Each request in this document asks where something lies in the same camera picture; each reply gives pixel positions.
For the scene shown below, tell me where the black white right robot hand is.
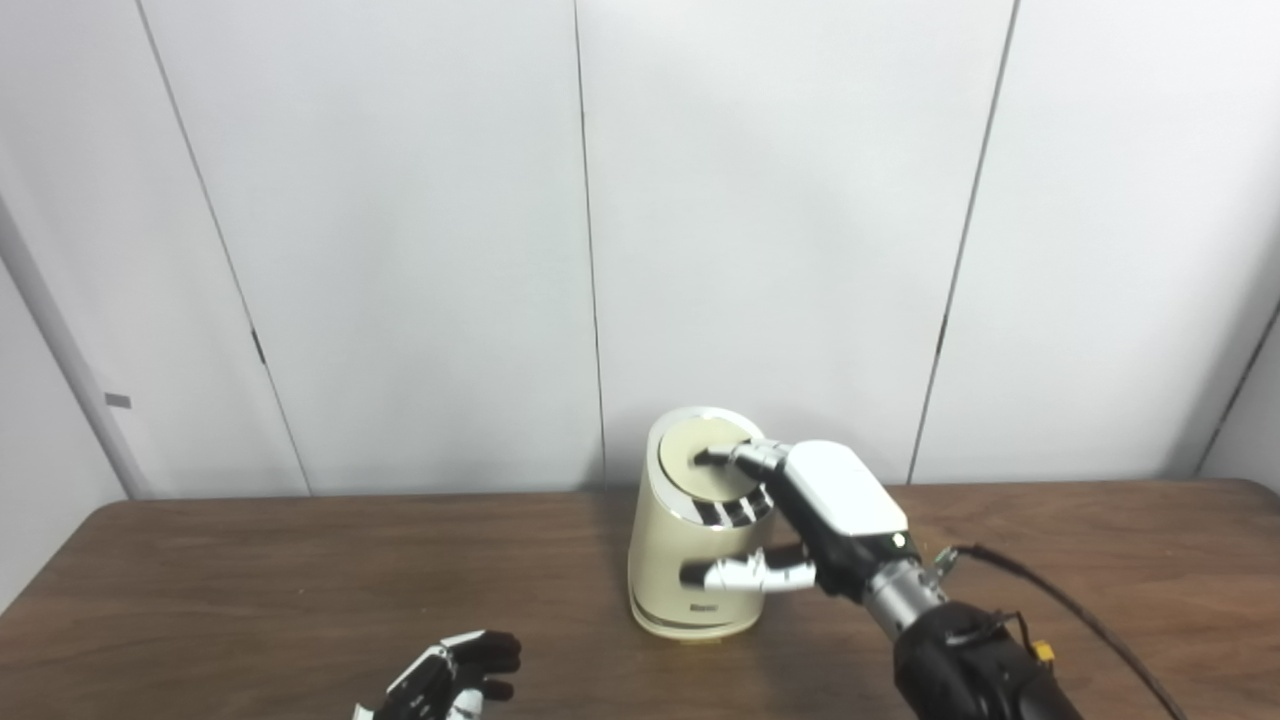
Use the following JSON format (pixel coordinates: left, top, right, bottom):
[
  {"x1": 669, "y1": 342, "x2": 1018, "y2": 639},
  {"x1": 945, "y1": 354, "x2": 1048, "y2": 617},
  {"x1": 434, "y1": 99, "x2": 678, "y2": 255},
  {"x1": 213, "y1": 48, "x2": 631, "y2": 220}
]
[{"x1": 680, "y1": 438, "x2": 916, "y2": 601}]

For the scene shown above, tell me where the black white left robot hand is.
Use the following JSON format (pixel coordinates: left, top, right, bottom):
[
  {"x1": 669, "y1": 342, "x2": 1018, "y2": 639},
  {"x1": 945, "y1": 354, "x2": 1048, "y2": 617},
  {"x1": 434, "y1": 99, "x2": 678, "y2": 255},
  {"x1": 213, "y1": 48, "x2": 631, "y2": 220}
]
[{"x1": 352, "y1": 630, "x2": 523, "y2": 720}]

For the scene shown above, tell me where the cream round bin lid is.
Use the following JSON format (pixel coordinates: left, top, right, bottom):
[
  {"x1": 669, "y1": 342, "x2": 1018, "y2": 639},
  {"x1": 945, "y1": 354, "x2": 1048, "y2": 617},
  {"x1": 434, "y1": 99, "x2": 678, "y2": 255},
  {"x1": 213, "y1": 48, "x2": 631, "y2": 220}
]
[{"x1": 660, "y1": 418, "x2": 766, "y2": 501}]

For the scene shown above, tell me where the cream-colored cylindrical bin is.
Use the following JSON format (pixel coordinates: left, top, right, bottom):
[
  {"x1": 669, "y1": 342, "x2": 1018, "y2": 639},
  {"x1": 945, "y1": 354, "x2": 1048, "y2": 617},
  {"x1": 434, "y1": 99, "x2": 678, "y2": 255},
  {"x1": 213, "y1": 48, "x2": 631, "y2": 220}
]
[{"x1": 627, "y1": 406, "x2": 776, "y2": 641}]

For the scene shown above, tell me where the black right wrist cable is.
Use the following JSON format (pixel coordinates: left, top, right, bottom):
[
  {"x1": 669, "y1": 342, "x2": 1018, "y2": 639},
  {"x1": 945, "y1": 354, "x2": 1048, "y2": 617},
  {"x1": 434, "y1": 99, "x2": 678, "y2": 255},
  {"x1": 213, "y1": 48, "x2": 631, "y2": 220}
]
[{"x1": 930, "y1": 543, "x2": 1186, "y2": 720}]

